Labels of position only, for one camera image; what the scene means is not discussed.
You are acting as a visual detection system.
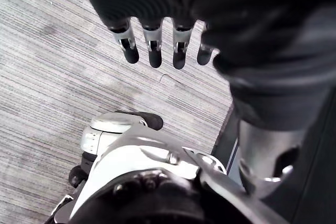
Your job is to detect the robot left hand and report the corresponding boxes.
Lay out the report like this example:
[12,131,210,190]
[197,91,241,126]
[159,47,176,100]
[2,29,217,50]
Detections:
[70,0,336,199]

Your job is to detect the robot dark left foot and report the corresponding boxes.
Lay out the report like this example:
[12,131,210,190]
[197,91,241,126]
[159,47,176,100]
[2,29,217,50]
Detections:
[114,110,164,132]

